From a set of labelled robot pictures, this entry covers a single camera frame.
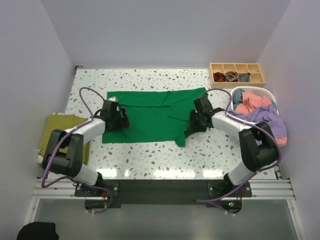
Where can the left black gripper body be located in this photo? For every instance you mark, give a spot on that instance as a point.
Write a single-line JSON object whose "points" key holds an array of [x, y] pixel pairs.
{"points": [[118, 121]]}

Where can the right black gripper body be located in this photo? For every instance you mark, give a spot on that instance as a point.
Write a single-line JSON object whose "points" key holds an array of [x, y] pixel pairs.
{"points": [[201, 114]]}

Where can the green t-shirt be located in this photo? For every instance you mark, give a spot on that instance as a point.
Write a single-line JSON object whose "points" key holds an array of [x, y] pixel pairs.
{"points": [[155, 116]]}

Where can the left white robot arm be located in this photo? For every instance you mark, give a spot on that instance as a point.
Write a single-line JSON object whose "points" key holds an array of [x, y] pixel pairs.
{"points": [[65, 148]]}

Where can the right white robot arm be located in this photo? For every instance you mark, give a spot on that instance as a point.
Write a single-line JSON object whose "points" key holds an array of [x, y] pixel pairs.
{"points": [[258, 146]]}

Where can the orange black rolled sock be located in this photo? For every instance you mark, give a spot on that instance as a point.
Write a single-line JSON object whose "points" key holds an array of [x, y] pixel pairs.
{"points": [[219, 77]]}

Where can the blue grey garment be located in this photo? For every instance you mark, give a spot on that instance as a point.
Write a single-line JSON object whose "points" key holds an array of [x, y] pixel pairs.
{"points": [[238, 95]]}

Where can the wooden compartment tray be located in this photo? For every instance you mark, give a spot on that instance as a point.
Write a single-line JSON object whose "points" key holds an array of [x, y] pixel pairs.
{"points": [[256, 75]]}

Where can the brown patterned rolled sock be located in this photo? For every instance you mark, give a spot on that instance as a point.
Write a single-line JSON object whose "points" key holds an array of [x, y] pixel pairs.
{"points": [[231, 76]]}

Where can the pink t-shirt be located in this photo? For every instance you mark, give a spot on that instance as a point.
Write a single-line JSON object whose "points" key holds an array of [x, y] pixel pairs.
{"points": [[255, 101]]}

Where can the dark grey rolled sock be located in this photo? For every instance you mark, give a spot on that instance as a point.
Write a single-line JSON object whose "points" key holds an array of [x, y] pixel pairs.
{"points": [[244, 77]]}

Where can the purple t-shirt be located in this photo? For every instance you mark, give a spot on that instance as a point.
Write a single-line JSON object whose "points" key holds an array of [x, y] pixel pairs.
{"points": [[267, 114]]}

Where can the white laundry basket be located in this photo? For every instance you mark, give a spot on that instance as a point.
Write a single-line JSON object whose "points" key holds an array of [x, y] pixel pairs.
{"points": [[257, 92]]}

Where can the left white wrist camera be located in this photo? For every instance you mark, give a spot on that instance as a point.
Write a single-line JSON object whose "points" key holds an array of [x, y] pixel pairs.
{"points": [[113, 99]]}

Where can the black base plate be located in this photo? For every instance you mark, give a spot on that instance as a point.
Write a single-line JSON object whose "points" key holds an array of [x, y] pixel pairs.
{"points": [[149, 192]]}

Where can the aluminium rail frame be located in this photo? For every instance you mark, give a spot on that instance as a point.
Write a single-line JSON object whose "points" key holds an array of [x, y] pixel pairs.
{"points": [[269, 213]]}

